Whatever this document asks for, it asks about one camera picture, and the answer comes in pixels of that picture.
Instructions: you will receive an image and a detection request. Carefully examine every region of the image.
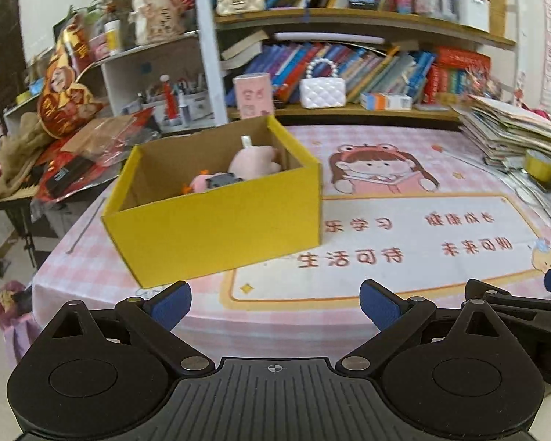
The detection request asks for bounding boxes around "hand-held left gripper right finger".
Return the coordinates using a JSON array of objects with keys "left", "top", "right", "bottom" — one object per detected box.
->
[{"left": 335, "top": 278, "right": 511, "bottom": 375}]

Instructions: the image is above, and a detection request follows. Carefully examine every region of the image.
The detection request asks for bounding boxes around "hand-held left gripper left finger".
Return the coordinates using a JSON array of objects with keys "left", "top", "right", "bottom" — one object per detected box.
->
[{"left": 41, "top": 279, "right": 216, "bottom": 375}]

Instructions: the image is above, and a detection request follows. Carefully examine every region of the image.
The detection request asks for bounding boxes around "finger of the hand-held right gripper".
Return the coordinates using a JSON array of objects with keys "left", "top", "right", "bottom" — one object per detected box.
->
[{"left": 465, "top": 269, "right": 551, "bottom": 332}]

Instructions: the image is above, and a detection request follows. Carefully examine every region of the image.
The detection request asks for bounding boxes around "yellow cardboard box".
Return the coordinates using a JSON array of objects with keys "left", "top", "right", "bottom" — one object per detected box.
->
[{"left": 102, "top": 115, "right": 323, "bottom": 288}]

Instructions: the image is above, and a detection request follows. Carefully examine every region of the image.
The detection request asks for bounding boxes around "round pink plush toy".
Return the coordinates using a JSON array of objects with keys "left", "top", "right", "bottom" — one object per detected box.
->
[{"left": 190, "top": 172, "right": 216, "bottom": 193}]

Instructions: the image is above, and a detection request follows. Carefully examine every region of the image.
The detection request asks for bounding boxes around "grey toy car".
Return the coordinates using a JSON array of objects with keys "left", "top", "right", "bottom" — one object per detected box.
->
[{"left": 206, "top": 172, "right": 244, "bottom": 189}]

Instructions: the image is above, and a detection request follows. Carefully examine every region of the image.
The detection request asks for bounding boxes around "pink plush pig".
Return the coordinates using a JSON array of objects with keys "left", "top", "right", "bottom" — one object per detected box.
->
[{"left": 228, "top": 135, "right": 281, "bottom": 180}]

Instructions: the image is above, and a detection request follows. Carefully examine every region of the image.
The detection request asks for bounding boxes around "pink checked printed tablecloth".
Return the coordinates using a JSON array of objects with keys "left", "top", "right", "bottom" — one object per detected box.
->
[{"left": 32, "top": 124, "right": 551, "bottom": 359}]

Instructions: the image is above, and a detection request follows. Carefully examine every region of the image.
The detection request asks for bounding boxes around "thin metal rod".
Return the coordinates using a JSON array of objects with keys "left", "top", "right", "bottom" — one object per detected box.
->
[{"left": 66, "top": 197, "right": 106, "bottom": 253}]

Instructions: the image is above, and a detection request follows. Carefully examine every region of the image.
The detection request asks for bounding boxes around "yellow tape roll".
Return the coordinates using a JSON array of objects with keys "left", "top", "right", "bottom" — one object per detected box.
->
[{"left": 523, "top": 149, "right": 551, "bottom": 180}]

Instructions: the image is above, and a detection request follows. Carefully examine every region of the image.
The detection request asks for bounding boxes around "pink bag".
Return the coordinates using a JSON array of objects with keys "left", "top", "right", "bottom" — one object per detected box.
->
[{"left": 0, "top": 280, "right": 35, "bottom": 331}]

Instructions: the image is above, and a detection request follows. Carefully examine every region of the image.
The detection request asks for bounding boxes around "black box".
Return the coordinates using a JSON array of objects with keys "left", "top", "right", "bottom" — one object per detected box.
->
[{"left": 45, "top": 156, "right": 95, "bottom": 196}]

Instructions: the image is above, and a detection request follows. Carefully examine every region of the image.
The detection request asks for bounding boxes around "pile of papers and booklets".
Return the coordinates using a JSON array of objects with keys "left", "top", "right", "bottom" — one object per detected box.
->
[{"left": 459, "top": 94, "right": 551, "bottom": 173}]

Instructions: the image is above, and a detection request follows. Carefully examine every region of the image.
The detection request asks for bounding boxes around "brown paper bag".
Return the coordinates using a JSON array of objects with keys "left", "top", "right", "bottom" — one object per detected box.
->
[{"left": 62, "top": 115, "right": 138, "bottom": 159}]

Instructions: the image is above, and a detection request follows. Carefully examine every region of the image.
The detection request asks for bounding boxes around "red packaging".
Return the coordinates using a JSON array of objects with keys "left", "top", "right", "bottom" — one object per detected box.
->
[{"left": 32, "top": 108, "right": 161, "bottom": 203}]

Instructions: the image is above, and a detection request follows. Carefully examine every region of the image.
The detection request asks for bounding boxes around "clear pen organizer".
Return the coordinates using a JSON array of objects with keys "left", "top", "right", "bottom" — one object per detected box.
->
[{"left": 138, "top": 73, "right": 212, "bottom": 129}]

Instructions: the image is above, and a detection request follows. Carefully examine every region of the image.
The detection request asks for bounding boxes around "orange and white box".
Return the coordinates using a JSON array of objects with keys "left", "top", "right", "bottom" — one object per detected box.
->
[{"left": 360, "top": 92, "right": 413, "bottom": 111}]

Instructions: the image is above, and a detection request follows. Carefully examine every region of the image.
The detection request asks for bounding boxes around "brown cloth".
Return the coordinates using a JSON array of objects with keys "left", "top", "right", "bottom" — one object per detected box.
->
[{"left": 0, "top": 112, "right": 51, "bottom": 203}]

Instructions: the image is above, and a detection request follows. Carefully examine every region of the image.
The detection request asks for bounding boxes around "colourful sparkly ornament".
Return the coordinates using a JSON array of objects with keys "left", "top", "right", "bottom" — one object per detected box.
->
[{"left": 464, "top": 67, "right": 503, "bottom": 102}]

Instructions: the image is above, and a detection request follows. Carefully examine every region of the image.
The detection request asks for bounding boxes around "white quilted pearl handbag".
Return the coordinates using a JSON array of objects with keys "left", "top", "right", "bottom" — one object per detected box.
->
[{"left": 300, "top": 58, "right": 346, "bottom": 108}]

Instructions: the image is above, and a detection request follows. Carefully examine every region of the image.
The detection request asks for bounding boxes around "pink printed container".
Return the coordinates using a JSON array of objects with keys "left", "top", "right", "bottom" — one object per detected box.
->
[{"left": 233, "top": 73, "right": 275, "bottom": 120}]

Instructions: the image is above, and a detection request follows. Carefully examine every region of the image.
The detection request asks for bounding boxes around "white shelf unit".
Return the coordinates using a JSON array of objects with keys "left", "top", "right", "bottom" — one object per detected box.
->
[{"left": 2, "top": 32, "right": 216, "bottom": 134}]

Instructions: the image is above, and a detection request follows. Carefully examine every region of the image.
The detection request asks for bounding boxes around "row of colourful slanted books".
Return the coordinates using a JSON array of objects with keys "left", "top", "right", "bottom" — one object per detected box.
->
[{"left": 245, "top": 41, "right": 437, "bottom": 104}]

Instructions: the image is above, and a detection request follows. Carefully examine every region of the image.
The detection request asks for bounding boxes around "red festive decoration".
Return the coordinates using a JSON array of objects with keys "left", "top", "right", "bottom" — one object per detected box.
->
[{"left": 37, "top": 14, "right": 104, "bottom": 139}]

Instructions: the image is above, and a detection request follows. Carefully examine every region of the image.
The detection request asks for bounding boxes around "thick white-paged book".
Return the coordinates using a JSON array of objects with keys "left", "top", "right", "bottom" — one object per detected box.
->
[{"left": 220, "top": 30, "right": 269, "bottom": 71}]

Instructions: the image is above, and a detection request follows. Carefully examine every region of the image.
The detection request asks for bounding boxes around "grey rolled sheet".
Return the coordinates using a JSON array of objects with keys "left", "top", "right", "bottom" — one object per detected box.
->
[{"left": 274, "top": 32, "right": 386, "bottom": 47}]

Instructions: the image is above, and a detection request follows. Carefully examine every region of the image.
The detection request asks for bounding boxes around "white jar yellow label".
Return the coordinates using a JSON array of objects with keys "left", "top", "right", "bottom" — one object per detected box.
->
[{"left": 103, "top": 19, "right": 122, "bottom": 56}]

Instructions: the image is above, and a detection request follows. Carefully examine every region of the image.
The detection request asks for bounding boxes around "rabbit doll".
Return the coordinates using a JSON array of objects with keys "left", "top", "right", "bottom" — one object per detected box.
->
[{"left": 129, "top": 0, "right": 187, "bottom": 47}]

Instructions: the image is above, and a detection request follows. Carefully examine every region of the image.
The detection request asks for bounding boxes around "wooden bookshelf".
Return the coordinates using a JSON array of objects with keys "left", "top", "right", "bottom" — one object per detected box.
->
[{"left": 188, "top": 0, "right": 519, "bottom": 125}]

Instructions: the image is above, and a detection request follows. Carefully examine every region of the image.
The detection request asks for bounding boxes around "white pen box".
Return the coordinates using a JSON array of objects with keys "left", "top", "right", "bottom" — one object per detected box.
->
[{"left": 457, "top": 0, "right": 491, "bottom": 33}]

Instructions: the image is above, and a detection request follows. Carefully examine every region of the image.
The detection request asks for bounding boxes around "dark wooden door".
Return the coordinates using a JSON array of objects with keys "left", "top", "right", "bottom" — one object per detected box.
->
[{"left": 0, "top": 0, "right": 28, "bottom": 148}]

